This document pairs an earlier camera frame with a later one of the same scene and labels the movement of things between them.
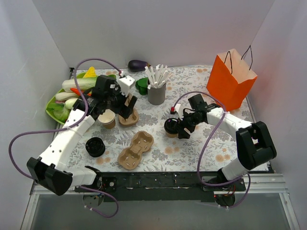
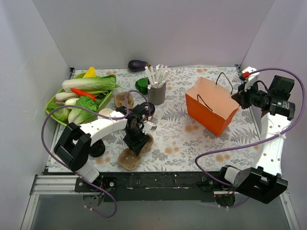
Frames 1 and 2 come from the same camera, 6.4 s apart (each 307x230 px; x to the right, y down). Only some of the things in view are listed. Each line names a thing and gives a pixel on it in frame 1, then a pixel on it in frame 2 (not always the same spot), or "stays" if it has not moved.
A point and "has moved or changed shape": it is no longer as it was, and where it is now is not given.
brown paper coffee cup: [172, 135] -> [150, 117]
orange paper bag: [231, 78] has moved or changed shape
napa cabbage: [69, 85] stays
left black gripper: [123, 103] -> [136, 141]
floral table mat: [154, 143] stays
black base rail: [162, 187] stays
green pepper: [142, 85] stays
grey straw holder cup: [156, 96] stays
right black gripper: [182, 125] -> [243, 98]
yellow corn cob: [90, 73] stays
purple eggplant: [135, 65] stays
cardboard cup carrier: [141, 142] stays
